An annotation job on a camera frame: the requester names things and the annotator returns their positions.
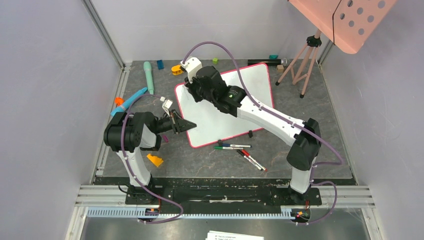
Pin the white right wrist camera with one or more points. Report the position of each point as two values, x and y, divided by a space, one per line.
191 66

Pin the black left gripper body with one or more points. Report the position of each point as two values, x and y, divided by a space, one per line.
165 124

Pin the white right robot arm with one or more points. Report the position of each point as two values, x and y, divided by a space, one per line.
300 136

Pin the dark blue block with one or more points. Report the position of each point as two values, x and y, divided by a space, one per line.
160 64

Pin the purple marker cap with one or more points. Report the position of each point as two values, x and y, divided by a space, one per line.
165 138

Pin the pink perforated music stand tray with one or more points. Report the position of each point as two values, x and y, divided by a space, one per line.
347 23

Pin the teal green toy microphone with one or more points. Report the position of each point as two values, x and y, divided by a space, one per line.
147 67

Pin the white comb cable duct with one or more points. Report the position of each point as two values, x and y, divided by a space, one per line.
145 213

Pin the blue toy marker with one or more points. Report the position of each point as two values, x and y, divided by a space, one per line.
128 101

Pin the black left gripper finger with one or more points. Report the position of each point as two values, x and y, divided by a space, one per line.
174 117
183 125

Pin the white printed paper sheet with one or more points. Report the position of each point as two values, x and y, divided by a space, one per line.
218 235

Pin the orange wedge block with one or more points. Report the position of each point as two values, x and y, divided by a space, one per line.
157 161

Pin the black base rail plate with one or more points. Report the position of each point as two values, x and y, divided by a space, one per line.
191 196

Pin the pink framed whiteboard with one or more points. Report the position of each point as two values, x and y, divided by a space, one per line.
213 125

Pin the black whiteboard marker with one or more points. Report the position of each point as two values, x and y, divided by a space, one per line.
249 160

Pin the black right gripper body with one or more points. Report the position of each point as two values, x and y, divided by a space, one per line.
194 90

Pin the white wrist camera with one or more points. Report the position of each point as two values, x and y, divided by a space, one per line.
166 105
191 66

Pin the green cube block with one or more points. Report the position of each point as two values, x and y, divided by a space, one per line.
215 61

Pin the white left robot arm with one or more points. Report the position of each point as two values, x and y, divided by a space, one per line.
128 135

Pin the black cylinder flashlight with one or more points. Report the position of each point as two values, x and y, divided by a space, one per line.
268 62

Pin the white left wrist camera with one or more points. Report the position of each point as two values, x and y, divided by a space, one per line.
166 105

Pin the green whiteboard marker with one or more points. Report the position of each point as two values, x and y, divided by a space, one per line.
227 148

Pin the blue whiteboard marker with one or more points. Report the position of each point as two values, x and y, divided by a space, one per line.
234 145

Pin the wooden cube block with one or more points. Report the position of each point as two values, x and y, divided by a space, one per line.
280 68

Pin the red whiteboard marker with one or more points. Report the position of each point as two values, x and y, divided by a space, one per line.
254 160

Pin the pink tripod stand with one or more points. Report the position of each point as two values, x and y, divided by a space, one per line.
305 68

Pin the orange small toy piece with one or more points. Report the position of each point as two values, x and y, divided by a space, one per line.
119 101

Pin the yellow oval toy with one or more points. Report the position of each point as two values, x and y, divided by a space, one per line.
177 70

